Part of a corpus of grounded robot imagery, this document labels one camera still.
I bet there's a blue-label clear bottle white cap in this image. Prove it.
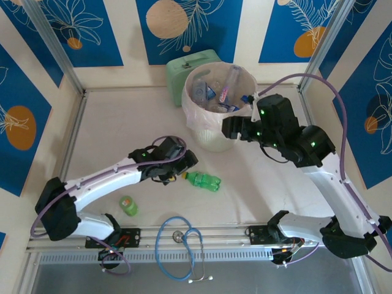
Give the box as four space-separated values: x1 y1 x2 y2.
214 102 243 113

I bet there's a crushed green bottle yellow cap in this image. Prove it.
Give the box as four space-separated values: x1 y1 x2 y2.
181 171 222 193

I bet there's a white ribbed waste bin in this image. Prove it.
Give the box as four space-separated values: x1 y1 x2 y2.
181 62 260 153

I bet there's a white bin with plastic liner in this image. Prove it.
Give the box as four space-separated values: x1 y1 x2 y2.
181 62 260 137

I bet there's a small green bottle orange label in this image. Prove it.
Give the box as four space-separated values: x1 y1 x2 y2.
118 195 138 217

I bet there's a blue stethoscope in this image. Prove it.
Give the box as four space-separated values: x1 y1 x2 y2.
154 216 214 283

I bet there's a mint green carry case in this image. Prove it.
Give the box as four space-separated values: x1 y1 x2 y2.
166 48 223 107

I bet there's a grey metal sheet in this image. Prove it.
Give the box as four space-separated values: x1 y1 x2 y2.
29 254 368 294

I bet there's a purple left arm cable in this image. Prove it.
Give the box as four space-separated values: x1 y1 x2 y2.
30 135 187 276

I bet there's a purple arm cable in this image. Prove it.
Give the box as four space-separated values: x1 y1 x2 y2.
30 135 187 276
257 72 392 273

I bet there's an aluminium table edge rail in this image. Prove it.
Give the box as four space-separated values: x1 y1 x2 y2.
56 91 89 190
298 87 316 126

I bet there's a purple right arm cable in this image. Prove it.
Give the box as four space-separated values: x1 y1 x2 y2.
257 72 392 273

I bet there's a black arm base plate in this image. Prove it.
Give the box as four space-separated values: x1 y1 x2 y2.
85 227 142 249
244 225 304 246

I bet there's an aluminium mounting rail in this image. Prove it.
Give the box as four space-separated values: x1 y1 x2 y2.
26 220 361 255

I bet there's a grey slotted cable duct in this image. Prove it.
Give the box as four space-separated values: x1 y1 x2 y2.
39 248 274 265

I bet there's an aluminium frame post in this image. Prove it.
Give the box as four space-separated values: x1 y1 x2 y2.
298 0 353 94
23 0 86 95

